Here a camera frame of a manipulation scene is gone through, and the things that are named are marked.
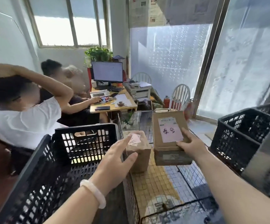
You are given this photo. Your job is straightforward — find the person's right hand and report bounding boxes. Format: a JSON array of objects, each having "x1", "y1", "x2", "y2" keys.
[{"x1": 176, "y1": 127, "x2": 211, "y2": 163}]

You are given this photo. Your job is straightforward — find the person's left hand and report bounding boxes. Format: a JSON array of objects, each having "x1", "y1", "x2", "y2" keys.
[{"x1": 89, "y1": 134, "x2": 138, "y2": 197}]

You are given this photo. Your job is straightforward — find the black-printed brown cardboard box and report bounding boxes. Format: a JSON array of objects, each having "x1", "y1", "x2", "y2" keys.
[{"x1": 122, "y1": 130, "x2": 152, "y2": 174}]

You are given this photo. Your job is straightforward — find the brown cardboard box white label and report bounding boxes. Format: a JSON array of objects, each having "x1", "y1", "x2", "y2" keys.
[{"x1": 152, "y1": 110, "x2": 193, "y2": 166}]

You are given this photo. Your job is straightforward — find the black wire basket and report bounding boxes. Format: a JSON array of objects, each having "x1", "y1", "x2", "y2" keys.
[{"x1": 116, "y1": 109, "x2": 219, "y2": 224}]

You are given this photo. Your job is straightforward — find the person's right forearm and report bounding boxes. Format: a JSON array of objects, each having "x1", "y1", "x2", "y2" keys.
[{"x1": 194, "y1": 151, "x2": 270, "y2": 224}]

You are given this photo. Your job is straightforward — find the person's left forearm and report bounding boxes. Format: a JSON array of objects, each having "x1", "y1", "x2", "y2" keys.
[{"x1": 43, "y1": 189, "x2": 103, "y2": 224}]

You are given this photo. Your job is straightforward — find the wooden office desk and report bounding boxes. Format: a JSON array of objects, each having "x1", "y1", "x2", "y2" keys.
[{"x1": 90, "y1": 87, "x2": 138, "y2": 114}]

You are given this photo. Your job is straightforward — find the white wooden chair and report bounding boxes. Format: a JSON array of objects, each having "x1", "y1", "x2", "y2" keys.
[
  {"x1": 169, "y1": 84, "x2": 191, "y2": 112},
  {"x1": 131, "y1": 72, "x2": 152, "y2": 85}
]

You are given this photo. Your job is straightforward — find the white paper sheets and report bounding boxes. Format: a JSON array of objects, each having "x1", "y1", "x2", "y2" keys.
[{"x1": 114, "y1": 93, "x2": 133, "y2": 108}]

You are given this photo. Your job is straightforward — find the white printer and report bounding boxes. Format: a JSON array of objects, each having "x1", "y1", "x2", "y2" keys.
[{"x1": 123, "y1": 81, "x2": 152, "y2": 100}]

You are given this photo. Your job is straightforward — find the white notebook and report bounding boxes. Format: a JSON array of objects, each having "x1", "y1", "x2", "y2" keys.
[{"x1": 90, "y1": 90, "x2": 111, "y2": 98}]

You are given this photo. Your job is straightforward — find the black keyboard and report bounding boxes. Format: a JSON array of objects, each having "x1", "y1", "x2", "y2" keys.
[{"x1": 95, "y1": 85, "x2": 124, "y2": 93}]

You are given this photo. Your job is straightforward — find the frosted glass partition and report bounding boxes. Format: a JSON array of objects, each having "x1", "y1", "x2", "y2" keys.
[{"x1": 130, "y1": 0, "x2": 270, "y2": 119}]

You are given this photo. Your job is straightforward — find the red cabinet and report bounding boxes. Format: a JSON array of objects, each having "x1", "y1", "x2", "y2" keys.
[{"x1": 87, "y1": 67, "x2": 94, "y2": 92}]

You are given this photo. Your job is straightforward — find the computer monitor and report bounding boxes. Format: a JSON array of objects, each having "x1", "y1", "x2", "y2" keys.
[{"x1": 91, "y1": 61, "x2": 124, "y2": 91}]

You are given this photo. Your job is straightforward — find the green potted plant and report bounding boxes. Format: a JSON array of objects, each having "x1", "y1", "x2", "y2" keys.
[{"x1": 84, "y1": 46, "x2": 114, "y2": 67}]

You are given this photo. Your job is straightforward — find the pasted newspaper sheets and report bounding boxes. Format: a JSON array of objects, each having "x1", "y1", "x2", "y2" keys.
[{"x1": 128, "y1": 0, "x2": 219, "y2": 28}]

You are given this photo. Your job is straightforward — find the window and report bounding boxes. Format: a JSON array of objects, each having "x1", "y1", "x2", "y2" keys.
[{"x1": 23, "y1": 0, "x2": 111, "y2": 49}]

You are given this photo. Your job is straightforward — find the white jade bracelet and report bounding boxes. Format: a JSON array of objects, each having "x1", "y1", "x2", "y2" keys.
[{"x1": 80, "y1": 179, "x2": 107, "y2": 209}]

